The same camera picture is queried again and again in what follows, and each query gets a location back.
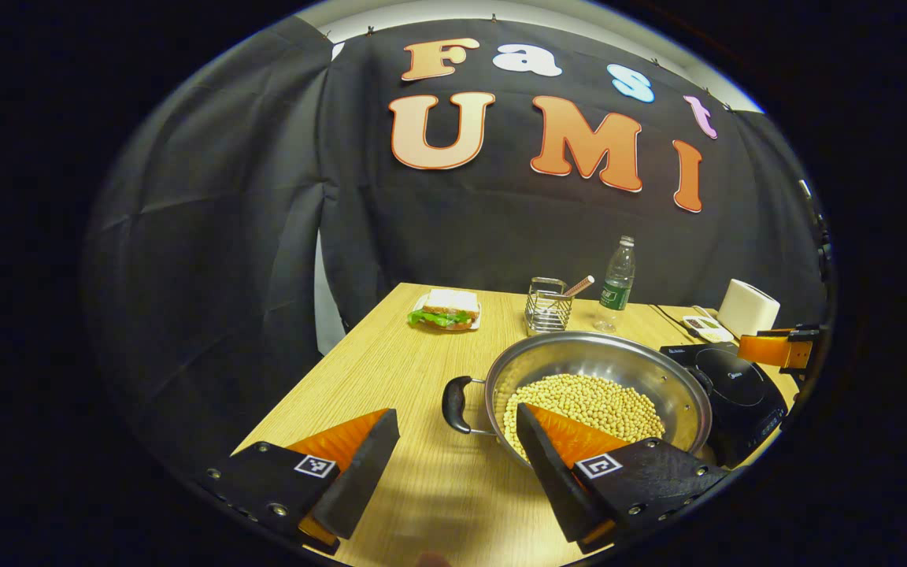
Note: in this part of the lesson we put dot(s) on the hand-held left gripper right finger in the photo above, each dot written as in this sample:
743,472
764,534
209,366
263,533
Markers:
552,480

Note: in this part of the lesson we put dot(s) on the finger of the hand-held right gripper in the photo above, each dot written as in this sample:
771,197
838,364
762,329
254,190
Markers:
768,349

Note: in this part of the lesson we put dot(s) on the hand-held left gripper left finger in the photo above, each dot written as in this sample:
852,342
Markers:
363,480

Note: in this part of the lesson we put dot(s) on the black induction cooktop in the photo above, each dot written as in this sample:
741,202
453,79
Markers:
741,386

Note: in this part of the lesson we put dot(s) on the white toaster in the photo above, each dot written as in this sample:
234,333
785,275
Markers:
749,309

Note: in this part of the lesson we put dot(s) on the white divided dish of beans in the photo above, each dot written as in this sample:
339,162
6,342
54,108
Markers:
707,327

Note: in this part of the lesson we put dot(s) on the pile of yellow soybeans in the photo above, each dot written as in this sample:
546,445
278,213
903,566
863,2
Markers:
603,402

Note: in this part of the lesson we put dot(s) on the clear plastic water bottle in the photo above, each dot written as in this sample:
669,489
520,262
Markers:
616,291

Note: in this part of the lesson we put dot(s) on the sandwich with lettuce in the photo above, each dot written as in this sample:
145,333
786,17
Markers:
446,307

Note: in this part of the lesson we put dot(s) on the pale tipped stick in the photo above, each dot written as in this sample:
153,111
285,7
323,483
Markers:
579,286

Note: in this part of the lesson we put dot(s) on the black backdrop cloth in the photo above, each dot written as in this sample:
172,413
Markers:
225,236

